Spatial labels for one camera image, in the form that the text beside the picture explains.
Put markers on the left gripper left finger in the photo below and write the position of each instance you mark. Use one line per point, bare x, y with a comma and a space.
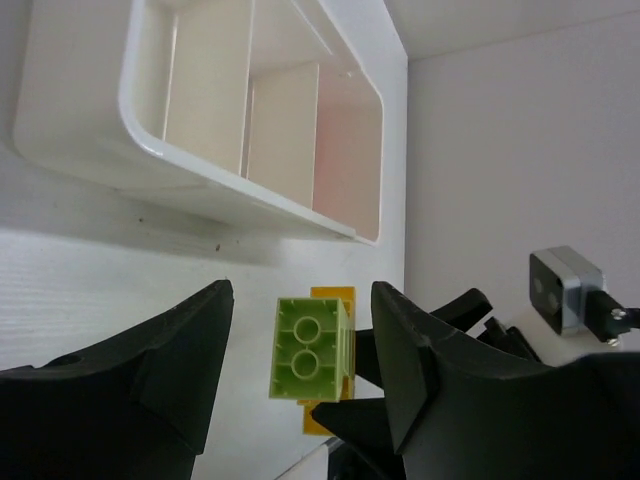
137, 405

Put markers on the green lego brick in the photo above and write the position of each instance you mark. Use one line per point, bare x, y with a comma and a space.
312, 349

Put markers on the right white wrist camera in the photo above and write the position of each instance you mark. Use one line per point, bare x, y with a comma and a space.
559, 280

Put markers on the yellow lego piece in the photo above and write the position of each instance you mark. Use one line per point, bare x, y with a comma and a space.
348, 296

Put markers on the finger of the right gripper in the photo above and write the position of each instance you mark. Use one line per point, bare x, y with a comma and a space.
362, 426
460, 307

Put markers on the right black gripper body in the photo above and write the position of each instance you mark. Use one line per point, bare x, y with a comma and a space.
504, 345

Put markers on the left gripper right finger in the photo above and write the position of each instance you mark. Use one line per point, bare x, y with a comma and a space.
461, 409

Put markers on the white three-compartment container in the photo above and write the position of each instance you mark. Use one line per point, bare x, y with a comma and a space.
256, 114

